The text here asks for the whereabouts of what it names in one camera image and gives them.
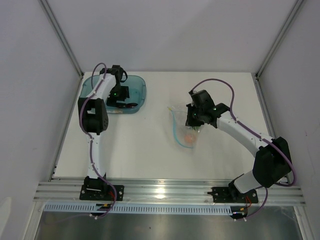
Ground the right aluminium frame post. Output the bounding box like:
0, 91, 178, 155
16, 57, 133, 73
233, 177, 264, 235
255, 0, 307, 80

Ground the aluminium mounting rail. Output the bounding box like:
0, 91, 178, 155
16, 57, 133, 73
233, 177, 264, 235
33, 178, 306, 206

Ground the green bell pepper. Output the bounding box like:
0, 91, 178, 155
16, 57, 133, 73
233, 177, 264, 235
191, 126, 201, 132

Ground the aluminium frame post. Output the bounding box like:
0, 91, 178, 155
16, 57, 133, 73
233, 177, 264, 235
255, 0, 307, 80
38, 0, 84, 76

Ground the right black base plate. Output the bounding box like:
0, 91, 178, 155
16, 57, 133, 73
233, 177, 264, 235
207, 186, 259, 204

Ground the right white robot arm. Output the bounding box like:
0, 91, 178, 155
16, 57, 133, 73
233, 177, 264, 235
185, 90, 292, 202

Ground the teal plastic bin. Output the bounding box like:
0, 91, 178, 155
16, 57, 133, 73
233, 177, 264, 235
79, 74, 147, 115

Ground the slotted white cable duct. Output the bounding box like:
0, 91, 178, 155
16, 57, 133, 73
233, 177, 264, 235
43, 202, 233, 216

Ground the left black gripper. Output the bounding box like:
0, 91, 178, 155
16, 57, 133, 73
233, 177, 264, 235
106, 84, 129, 111

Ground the purple eggplant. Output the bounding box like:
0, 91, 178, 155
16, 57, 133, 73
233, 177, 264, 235
118, 102, 138, 109

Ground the clear zip top bag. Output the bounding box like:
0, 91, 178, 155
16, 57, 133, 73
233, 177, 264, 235
167, 105, 203, 149

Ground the pink egg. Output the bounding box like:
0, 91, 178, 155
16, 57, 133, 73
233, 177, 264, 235
184, 134, 196, 144

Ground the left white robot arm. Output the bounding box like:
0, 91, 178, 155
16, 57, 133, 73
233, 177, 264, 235
77, 62, 130, 179

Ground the left aluminium frame post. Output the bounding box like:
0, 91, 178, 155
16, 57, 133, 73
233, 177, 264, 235
38, 0, 84, 76

